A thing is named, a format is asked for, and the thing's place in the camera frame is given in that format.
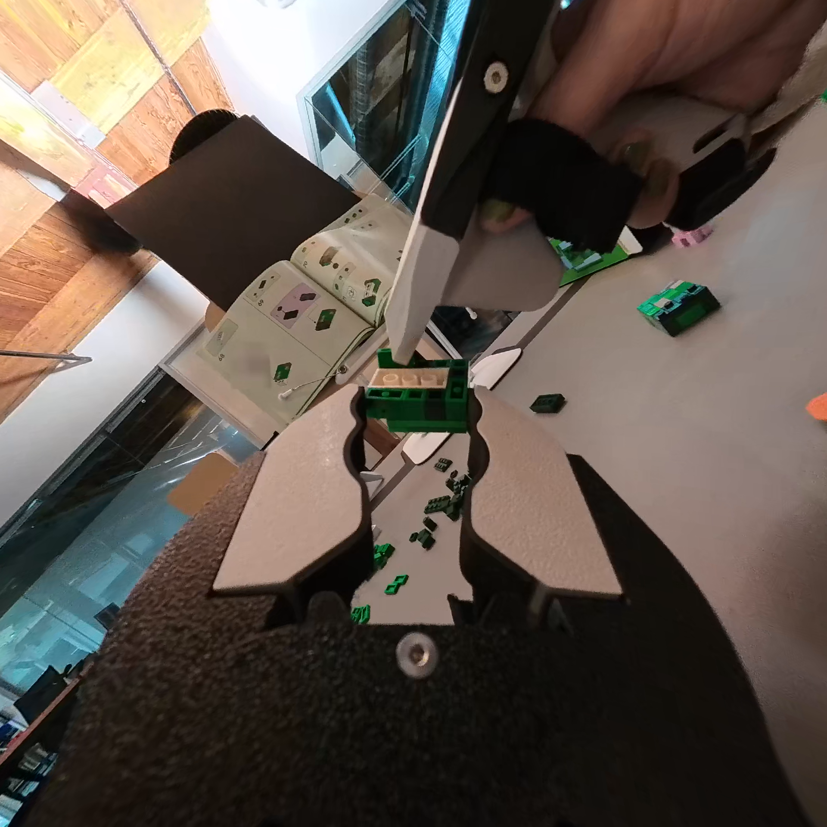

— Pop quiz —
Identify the pile of dark green lego pieces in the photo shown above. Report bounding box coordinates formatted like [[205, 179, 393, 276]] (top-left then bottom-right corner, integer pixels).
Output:
[[410, 455, 473, 550]]

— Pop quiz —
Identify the white book stand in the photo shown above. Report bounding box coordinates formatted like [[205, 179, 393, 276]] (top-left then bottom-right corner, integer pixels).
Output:
[[336, 345, 524, 467]]

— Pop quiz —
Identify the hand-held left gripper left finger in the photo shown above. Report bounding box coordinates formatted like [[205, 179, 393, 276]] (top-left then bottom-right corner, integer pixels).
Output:
[[211, 386, 376, 595]]

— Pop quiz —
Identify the green and white lego assembly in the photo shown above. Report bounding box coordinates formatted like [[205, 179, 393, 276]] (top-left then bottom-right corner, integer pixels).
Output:
[[364, 349, 473, 432]]

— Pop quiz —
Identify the person's right hand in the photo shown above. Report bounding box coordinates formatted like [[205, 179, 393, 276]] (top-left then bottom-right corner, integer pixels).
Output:
[[478, 0, 827, 233]]

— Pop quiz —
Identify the black backdrop panel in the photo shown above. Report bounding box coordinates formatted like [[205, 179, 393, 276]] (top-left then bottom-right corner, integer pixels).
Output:
[[103, 116, 363, 311]]

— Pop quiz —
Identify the cork board sign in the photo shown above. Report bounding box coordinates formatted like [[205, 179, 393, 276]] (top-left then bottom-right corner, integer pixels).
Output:
[[168, 452, 235, 518]]

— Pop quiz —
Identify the round black lamp head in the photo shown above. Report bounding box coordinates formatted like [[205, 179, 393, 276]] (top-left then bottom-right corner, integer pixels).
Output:
[[169, 110, 241, 162]]

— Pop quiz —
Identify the white page holder cord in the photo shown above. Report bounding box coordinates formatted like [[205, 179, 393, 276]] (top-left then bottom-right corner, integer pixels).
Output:
[[278, 365, 350, 398]]

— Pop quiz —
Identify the green lego set box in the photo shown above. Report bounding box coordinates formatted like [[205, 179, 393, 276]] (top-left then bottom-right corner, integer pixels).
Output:
[[549, 229, 644, 286]]

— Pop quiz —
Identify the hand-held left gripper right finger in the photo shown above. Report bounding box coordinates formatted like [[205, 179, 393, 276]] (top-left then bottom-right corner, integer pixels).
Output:
[[462, 386, 624, 598]]

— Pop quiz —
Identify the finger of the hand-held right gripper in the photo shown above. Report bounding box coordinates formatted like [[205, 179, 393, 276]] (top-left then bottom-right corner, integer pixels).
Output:
[[386, 223, 463, 364]]

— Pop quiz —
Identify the pile of bright green lego pieces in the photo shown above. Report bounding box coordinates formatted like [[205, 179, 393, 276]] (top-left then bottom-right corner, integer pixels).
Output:
[[352, 543, 409, 624]]

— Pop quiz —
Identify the small lego creeper head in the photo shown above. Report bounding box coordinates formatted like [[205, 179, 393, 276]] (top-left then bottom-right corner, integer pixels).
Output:
[[636, 279, 721, 337]]

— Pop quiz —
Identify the lego instruction book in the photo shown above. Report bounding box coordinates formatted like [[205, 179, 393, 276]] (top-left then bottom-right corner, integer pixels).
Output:
[[200, 194, 414, 434]]

